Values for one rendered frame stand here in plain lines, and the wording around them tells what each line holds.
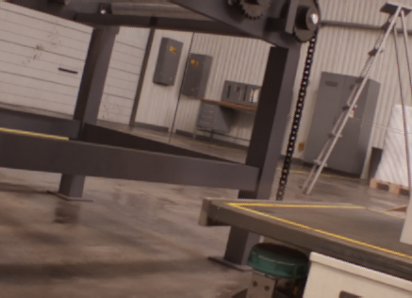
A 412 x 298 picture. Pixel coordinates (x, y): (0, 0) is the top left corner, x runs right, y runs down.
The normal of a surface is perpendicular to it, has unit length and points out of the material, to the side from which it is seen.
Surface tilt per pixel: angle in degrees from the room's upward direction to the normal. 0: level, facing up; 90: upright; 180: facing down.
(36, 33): 90
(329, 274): 90
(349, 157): 90
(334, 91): 90
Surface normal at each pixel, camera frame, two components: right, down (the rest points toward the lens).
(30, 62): 0.76, 0.19
